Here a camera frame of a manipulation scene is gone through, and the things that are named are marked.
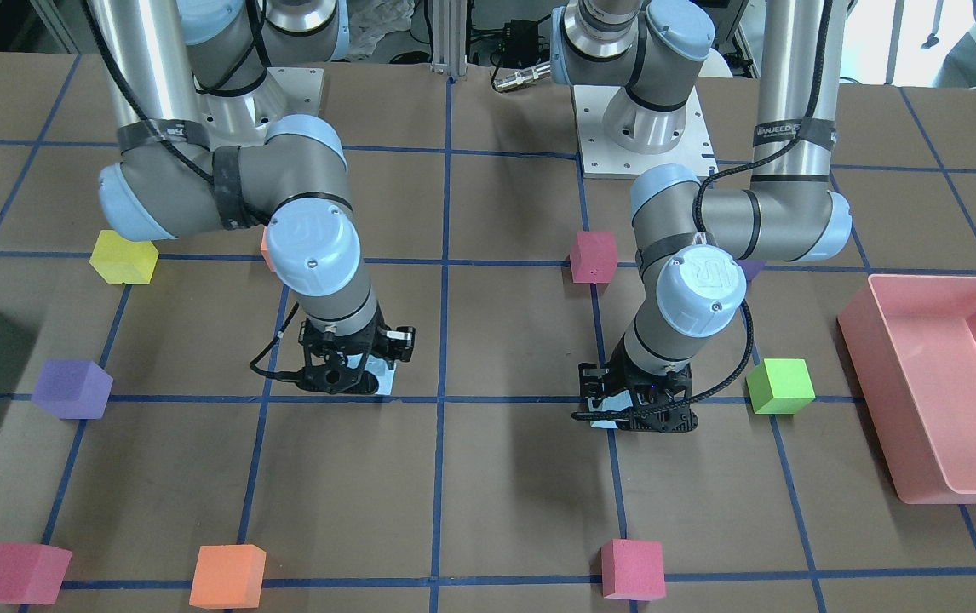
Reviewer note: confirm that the magenta foam block far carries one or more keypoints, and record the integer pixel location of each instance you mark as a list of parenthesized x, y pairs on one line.
[(593, 258)]

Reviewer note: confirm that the silver cylinder connector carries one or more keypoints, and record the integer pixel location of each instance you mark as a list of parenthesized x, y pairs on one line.
[(527, 76)]

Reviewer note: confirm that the black power adapter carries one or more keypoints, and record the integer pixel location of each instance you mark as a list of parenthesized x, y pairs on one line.
[(520, 43)]

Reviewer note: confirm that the aluminium frame post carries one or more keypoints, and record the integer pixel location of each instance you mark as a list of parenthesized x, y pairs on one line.
[(448, 37)]

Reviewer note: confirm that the pink plastic bin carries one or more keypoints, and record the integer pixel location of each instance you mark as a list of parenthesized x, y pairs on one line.
[(912, 340)]

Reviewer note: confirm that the orange foam block near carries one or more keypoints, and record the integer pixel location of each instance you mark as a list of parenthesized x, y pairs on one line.
[(228, 577)]

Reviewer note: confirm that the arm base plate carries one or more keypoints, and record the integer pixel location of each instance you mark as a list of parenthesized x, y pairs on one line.
[(618, 144), (296, 94)]

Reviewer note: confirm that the orange foam block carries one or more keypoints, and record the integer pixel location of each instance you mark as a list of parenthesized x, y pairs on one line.
[(228, 577), (265, 251)]

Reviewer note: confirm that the purple foam block near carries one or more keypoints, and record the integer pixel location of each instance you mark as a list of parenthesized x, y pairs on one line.
[(72, 389)]

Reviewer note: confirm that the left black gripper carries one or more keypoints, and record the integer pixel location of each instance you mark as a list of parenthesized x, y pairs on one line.
[(594, 382)]

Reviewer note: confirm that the purple foam block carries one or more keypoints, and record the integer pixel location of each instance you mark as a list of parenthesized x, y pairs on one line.
[(72, 389), (751, 268)]

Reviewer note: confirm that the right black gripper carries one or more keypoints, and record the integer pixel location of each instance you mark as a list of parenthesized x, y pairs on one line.
[(397, 343)]

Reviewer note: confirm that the yellow foam block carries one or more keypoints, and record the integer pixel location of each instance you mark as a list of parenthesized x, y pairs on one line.
[(120, 261)]

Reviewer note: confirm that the purple foam block far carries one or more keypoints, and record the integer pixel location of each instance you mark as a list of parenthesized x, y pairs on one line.
[(751, 268)]

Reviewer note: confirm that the magenta foam block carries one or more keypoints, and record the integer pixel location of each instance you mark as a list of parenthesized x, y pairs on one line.
[(32, 573), (593, 258), (632, 570)]

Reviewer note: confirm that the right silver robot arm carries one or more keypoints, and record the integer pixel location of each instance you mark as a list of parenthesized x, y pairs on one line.
[(172, 183)]

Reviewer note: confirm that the orange foam block far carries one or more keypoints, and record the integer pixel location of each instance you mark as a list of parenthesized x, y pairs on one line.
[(265, 251)]

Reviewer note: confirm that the green foam block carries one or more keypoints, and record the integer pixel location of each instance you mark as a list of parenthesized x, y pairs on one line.
[(780, 386)]

